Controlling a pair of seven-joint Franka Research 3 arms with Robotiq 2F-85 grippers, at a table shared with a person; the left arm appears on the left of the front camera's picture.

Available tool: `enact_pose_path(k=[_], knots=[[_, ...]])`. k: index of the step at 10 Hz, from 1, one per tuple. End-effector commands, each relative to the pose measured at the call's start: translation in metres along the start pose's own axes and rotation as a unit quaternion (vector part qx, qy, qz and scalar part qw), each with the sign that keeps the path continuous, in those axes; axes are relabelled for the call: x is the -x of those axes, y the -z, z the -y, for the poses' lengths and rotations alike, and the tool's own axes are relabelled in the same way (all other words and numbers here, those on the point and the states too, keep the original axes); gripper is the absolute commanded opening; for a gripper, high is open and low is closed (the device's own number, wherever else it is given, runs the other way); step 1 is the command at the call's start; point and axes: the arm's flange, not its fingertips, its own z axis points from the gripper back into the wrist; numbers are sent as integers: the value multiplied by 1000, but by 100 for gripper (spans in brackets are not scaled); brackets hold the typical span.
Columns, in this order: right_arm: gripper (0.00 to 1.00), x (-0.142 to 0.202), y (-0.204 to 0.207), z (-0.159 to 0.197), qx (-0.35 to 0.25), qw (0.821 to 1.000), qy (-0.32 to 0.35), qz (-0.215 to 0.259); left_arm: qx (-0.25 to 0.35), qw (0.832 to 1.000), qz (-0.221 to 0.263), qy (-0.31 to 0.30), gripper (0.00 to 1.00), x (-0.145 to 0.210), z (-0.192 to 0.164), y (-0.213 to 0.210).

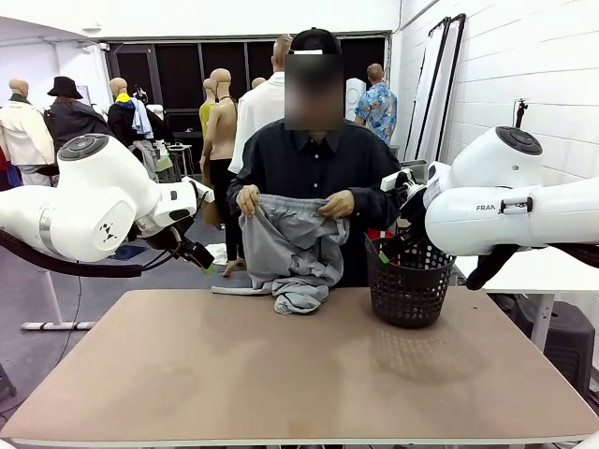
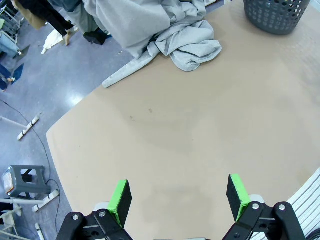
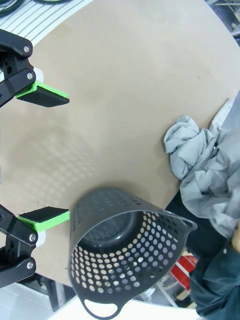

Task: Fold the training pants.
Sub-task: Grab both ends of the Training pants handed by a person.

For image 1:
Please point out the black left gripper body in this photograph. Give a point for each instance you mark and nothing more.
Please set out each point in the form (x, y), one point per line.
(166, 238)

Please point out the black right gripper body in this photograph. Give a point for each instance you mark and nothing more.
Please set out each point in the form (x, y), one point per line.
(413, 210)

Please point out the black perforated plastic basket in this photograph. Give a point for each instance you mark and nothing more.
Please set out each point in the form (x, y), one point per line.
(412, 290)

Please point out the grey training pants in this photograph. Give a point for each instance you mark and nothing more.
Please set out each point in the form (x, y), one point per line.
(290, 243)

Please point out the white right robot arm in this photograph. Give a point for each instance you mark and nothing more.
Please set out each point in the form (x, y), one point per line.
(491, 206)

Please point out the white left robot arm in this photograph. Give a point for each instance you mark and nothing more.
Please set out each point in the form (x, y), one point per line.
(93, 196)

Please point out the person's left hand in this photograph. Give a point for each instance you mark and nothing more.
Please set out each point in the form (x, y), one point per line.
(340, 205)

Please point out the person's right hand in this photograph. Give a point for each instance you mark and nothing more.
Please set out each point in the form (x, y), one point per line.
(249, 200)

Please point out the white paper sheet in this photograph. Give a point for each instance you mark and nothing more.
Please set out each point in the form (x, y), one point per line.
(216, 252)

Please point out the red bag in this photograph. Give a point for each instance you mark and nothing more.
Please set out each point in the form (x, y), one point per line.
(379, 233)

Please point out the small white background table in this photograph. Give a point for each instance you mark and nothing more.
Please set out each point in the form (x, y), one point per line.
(180, 149)

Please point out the person in black shirt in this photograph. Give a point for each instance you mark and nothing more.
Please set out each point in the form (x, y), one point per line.
(318, 163)

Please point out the man in blue floral shirt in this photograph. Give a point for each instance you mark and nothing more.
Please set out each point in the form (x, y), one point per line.
(379, 110)

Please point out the black framed white panel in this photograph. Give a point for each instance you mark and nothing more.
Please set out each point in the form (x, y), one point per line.
(428, 93)
(451, 84)

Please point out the bare mannequin in black trousers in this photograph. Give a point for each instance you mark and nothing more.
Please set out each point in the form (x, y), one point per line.
(222, 126)

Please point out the white tall appliance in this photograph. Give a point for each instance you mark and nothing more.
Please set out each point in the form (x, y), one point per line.
(353, 98)

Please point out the mannequin in yellow-green top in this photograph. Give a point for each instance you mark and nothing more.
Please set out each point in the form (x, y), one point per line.
(206, 117)

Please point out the mannequin with yellow scarf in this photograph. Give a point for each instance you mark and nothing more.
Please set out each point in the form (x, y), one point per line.
(122, 117)

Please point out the white table with T-leg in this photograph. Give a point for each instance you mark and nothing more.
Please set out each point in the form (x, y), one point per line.
(51, 299)

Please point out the large white side table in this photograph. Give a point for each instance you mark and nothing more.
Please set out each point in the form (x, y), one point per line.
(538, 276)

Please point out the black tripod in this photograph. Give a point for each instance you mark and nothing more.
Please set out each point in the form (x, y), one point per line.
(521, 114)

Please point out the mannequin in dark jacket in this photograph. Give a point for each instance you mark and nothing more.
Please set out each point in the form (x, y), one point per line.
(75, 121)

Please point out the mannequin in white shirt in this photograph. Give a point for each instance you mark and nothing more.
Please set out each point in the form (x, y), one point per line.
(257, 117)

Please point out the mannequin in cream jacket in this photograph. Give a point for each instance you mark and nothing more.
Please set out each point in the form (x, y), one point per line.
(23, 131)

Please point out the small bare mannequin head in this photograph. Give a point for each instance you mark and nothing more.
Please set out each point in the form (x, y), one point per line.
(258, 83)

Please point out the black bucket hat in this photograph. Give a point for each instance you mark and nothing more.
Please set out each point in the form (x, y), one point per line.
(64, 86)

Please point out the black cap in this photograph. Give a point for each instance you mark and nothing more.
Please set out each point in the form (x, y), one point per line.
(313, 39)

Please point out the black plastic stool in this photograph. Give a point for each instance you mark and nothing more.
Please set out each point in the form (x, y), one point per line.
(568, 341)

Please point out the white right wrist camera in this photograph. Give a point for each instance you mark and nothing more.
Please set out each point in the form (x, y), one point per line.
(398, 180)

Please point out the black glass window wall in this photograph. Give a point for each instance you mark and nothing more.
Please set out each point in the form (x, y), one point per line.
(178, 70)

